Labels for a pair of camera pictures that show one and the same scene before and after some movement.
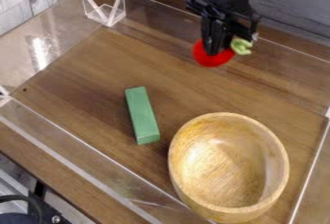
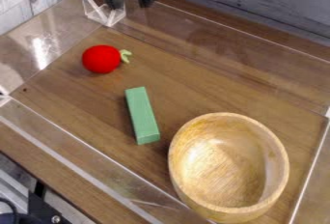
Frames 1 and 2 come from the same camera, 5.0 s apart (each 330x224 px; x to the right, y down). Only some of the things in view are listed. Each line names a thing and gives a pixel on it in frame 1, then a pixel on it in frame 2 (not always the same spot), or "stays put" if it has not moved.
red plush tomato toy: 210,61 to 102,59
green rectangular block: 142,115 stays put
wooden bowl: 230,166 stays put
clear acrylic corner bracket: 104,14 stays put
